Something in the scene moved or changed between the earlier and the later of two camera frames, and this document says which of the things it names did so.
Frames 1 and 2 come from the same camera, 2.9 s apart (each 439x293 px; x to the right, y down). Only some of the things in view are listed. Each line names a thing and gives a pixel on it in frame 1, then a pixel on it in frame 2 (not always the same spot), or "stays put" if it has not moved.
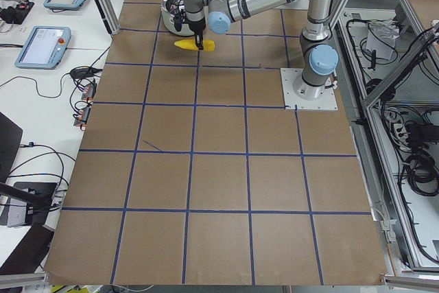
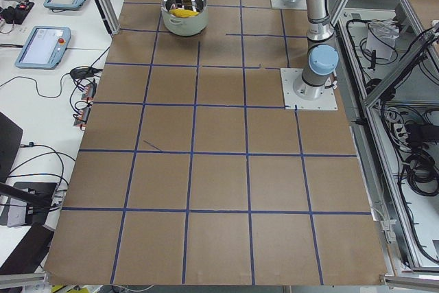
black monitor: x=10 y=136 stays put
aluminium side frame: x=386 y=35 stays put
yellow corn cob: x=208 y=45 -> x=182 y=13
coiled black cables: x=422 y=173 stays put
